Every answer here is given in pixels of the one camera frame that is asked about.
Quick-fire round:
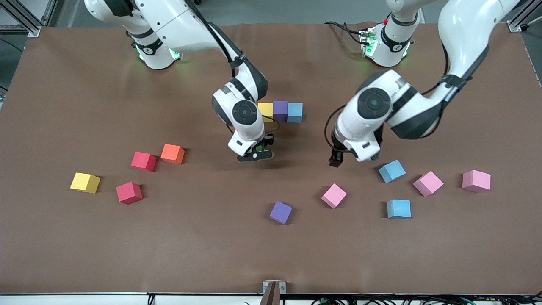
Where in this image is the yellow foam cube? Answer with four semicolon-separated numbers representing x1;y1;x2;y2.
70;172;101;194
257;103;274;123

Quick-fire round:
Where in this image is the purple foam cube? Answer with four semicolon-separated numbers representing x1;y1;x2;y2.
270;201;293;225
273;100;289;122

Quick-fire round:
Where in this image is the pink foam cube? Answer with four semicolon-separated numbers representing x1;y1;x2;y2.
413;171;445;197
462;169;492;193
321;183;348;209

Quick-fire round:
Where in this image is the blue foam cube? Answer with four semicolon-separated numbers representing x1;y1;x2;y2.
378;159;407;184
387;199;412;219
288;103;304;124

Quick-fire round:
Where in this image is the orange foam cube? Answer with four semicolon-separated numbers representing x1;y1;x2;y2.
160;144;185;165

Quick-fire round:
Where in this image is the red foam cube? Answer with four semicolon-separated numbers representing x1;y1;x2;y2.
116;181;143;205
131;151;157;172

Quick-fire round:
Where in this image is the brown table mat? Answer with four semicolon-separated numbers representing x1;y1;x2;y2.
0;21;542;296

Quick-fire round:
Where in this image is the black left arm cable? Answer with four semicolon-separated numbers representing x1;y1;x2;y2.
325;42;475;147

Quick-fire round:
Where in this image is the black base cable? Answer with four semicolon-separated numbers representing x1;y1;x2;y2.
324;21;365;45

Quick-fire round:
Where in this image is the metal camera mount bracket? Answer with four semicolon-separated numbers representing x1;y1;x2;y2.
259;280;287;305

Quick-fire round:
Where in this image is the black cable bundle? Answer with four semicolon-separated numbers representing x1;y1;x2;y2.
311;296;542;305

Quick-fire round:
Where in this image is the aluminium frame profile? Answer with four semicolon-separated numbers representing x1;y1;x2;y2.
0;0;41;38
507;0;542;33

